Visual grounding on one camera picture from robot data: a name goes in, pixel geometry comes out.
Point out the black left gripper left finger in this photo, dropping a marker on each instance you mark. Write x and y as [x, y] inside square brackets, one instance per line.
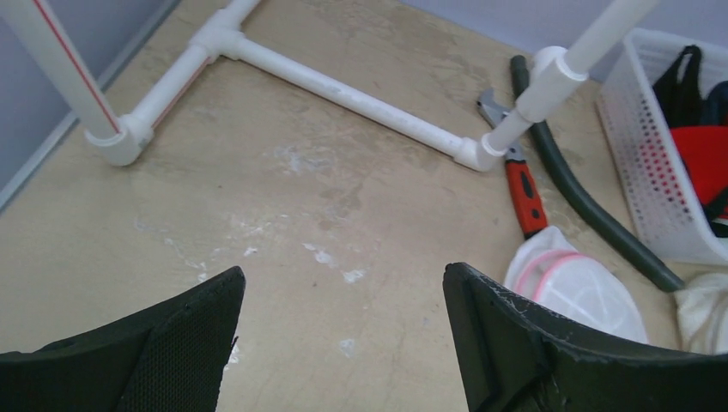
[168, 357]

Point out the white plastic basket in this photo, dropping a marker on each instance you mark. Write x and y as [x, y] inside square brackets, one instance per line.
[665, 210]

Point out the red bra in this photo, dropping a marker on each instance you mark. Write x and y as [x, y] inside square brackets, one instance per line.
[703, 150]

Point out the pink-rimmed mesh laundry bag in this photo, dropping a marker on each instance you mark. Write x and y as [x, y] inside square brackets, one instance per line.
[550, 271]

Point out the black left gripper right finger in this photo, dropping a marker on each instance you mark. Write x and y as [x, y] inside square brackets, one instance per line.
[515, 355]

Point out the white PVC pipe frame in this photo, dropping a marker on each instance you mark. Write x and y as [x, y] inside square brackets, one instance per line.
[121, 140]

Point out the dark blue bra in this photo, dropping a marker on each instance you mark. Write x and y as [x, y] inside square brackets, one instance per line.
[714, 110]

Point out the black bra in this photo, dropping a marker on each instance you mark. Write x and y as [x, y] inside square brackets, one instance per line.
[677, 90]

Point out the red-handled adjustable wrench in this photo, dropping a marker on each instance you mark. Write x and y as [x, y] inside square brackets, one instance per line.
[527, 203]

